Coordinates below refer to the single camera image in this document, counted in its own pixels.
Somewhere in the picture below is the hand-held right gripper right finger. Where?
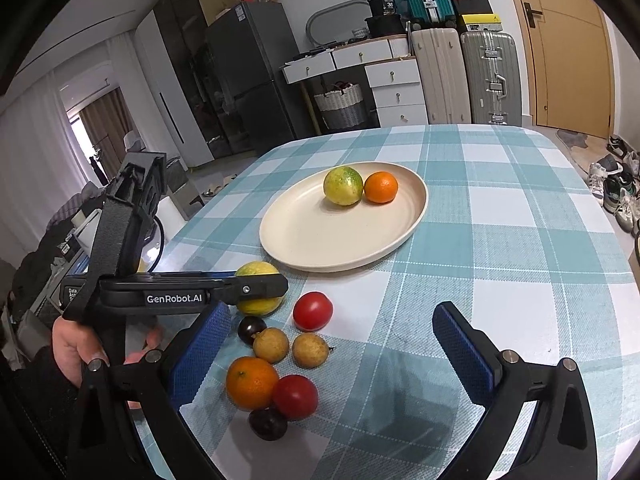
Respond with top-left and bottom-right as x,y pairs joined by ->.
431,301 -> 598,480

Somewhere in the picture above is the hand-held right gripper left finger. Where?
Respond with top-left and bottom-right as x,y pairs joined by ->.
67,301 -> 233,480

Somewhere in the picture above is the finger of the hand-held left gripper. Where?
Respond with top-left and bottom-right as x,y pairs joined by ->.
217,273 -> 290,307

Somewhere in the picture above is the green yellow citrus fruit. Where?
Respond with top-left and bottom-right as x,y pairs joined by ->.
235,261 -> 283,317
323,166 -> 364,207

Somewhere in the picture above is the dark purple plum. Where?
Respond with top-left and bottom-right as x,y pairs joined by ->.
249,406 -> 289,442
237,316 -> 268,347

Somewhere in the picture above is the red tomato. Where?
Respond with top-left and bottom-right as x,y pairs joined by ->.
272,374 -> 319,421
292,291 -> 334,332

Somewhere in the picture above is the orange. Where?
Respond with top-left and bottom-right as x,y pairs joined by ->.
226,356 -> 280,412
363,171 -> 399,205

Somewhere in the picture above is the brown round fruit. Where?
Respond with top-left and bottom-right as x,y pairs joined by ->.
252,327 -> 291,365
292,332 -> 332,369

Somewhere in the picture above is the cream round plate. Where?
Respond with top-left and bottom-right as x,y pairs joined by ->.
259,161 -> 429,274

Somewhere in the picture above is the person's left forearm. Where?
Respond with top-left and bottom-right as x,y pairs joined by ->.
0,350 -> 81,480

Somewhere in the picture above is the person's left hand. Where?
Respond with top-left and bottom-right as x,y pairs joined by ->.
51,316 -> 165,389

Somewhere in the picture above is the white paper towel roll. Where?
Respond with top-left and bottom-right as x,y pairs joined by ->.
160,197 -> 188,241

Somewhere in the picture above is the teal checked tablecloth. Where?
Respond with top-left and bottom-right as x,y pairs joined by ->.
130,124 -> 640,480

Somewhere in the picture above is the grey bin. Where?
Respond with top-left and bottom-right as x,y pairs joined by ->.
165,157 -> 188,191

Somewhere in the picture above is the dark cloth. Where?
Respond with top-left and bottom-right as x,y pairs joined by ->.
10,245 -> 91,321

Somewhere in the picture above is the white wardrobe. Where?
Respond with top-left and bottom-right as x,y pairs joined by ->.
134,10 -> 216,168

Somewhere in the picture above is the brown curtain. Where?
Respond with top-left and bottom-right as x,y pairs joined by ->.
80,87 -> 133,161

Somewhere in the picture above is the white sheer curtain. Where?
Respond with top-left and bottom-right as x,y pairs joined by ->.
0,80 -> 101,261

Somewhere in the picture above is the woven basket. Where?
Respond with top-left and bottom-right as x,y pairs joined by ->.
313,82 -> 368,131

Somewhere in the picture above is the grey refrigerator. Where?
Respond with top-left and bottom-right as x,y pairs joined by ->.
205,1 -> 311,153

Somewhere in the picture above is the pile of shoes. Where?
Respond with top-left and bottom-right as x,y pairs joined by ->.
585,135 -> 640,241

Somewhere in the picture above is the white dresser with drawers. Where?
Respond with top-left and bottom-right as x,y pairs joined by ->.
280,35 -> 428,131

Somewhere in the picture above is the dark glass cabinet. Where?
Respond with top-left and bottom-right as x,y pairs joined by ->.
152,0 -> 236,160

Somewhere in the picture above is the grey door mat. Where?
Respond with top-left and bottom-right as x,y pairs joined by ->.
556,129 -> 591,150

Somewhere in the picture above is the grey oval mirror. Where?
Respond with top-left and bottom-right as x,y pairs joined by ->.
306,0 -> 373,48

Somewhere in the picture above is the beige suitcase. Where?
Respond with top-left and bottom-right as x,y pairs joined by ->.
410,27 -> 473,126

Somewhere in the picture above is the silver suitcase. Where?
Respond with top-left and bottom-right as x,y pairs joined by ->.
460,31 -> 523,127

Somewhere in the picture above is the black bag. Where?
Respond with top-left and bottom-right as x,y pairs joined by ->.
364,15 -> 405,38

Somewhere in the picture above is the wooden door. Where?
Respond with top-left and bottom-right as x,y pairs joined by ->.
500,0 -> 616,141

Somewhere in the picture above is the yellow and black shoe box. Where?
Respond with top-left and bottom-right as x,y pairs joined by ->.
457,12 -> 503,33

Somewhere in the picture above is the red and black shoe box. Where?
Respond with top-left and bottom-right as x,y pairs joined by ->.
447,0 -> 493,16

